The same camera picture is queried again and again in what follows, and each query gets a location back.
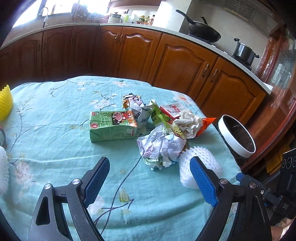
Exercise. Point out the orange snack wrapper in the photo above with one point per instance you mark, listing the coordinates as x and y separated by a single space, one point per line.
205 124

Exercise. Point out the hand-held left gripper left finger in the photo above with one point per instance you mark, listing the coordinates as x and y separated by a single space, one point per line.
97 180

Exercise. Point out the green and white wrapper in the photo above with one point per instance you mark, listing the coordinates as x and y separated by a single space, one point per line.
159 118

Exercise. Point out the wooden upper cabinets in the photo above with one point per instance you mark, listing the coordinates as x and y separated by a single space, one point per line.
134 2

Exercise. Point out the wooden framed glass door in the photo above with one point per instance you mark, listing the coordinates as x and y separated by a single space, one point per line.
277 69

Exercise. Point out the white foam fruit net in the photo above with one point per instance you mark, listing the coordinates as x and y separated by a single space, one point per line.
185 177
3 171

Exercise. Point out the yellow foam fruit net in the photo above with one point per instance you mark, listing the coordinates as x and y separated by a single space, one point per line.
5 102

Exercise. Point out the white rimmed trash bin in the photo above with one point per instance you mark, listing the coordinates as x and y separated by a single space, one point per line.
235 136

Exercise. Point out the white paper ball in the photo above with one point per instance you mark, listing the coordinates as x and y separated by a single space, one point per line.
157 143

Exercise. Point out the cartoon snack wrapper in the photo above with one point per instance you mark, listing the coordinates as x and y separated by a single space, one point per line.
131 100

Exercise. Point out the black wok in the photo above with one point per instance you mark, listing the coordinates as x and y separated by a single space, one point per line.
203 31

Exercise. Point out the black gas stove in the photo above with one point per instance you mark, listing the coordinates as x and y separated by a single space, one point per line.
222 49

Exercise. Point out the green cup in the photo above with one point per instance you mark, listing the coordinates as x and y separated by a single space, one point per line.
126 19

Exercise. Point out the range hood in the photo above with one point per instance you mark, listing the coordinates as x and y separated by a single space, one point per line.
249 11

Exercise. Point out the floral teal tablecloth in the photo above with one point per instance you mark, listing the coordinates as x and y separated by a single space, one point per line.
57 139

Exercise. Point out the white cartoon drink carton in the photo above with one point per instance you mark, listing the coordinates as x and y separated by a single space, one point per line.
143 114

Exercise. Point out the red and white small carton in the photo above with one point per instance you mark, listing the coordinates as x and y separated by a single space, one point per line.
170 110

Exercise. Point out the yellow smiley wrapper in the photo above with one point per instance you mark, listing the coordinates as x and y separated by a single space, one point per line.
178 131

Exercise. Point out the light stone countertop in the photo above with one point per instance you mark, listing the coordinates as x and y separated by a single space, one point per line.
161 29

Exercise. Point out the utensil rack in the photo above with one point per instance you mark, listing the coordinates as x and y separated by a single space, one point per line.
83 14

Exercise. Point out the condiment bottles cluster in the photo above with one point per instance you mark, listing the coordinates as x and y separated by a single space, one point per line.
146 20

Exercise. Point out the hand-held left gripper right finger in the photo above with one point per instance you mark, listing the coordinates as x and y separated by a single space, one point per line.
203 183

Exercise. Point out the chrome faucet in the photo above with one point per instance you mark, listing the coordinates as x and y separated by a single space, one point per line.
45 16

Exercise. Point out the steel pot with lid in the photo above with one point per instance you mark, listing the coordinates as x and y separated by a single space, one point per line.
244 51

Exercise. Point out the wooden lower cabinets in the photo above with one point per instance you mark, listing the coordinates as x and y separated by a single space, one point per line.
138 53

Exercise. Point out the wooden cabinets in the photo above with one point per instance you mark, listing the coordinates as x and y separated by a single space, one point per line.
138 53
134 2

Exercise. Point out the white tissue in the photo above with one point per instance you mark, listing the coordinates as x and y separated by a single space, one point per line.
188 124

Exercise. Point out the green milk carton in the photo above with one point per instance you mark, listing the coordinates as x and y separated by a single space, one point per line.
111 129

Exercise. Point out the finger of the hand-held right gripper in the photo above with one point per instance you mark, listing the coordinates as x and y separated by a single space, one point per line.
262 191

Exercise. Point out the kitchen window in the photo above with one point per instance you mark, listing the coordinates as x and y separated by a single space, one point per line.
62 5

